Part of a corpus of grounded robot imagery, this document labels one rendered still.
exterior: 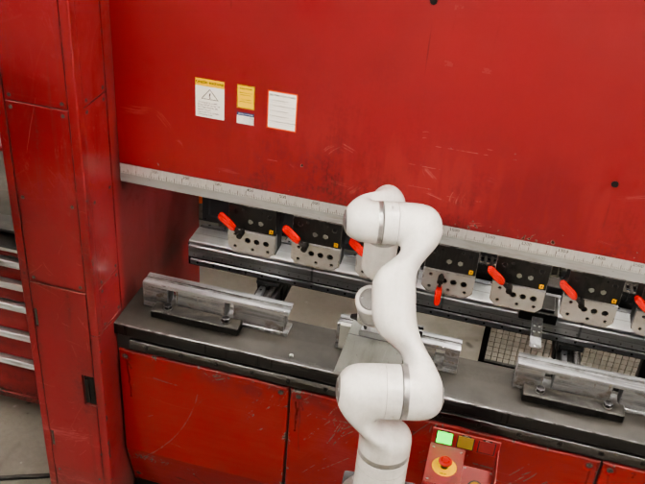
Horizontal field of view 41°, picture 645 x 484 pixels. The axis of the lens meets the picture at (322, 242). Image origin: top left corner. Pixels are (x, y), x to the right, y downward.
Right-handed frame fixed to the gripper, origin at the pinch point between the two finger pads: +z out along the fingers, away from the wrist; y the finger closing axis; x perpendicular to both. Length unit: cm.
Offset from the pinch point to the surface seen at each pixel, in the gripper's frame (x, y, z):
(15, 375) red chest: 36, 143, 72
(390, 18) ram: -62, 7, -70
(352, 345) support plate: 8.2, 5.1, -3.8
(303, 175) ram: -31, 26, -33
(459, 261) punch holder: -19.1, -21.0, -19.4
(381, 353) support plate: 9.0, -3.9, -4.5
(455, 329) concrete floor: -42, -23, 169
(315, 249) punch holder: -15.4, 21.2, -15.3
